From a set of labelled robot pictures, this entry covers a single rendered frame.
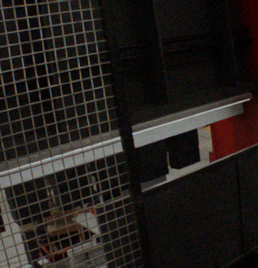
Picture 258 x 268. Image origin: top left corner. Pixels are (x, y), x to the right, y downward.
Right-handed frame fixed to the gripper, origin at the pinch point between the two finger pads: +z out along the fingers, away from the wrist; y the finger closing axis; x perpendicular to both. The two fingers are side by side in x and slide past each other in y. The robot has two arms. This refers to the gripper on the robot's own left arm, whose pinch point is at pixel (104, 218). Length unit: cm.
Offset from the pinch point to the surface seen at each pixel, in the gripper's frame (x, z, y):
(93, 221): 4.8, -0.8, -4.3
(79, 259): -8.2, 14.1, -22.9
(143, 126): -53, -22, 4
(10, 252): 245, -21, 2
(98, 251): -8.2, 13.9, -13.3
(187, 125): -30, -24, 43
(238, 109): -30, -24, 79
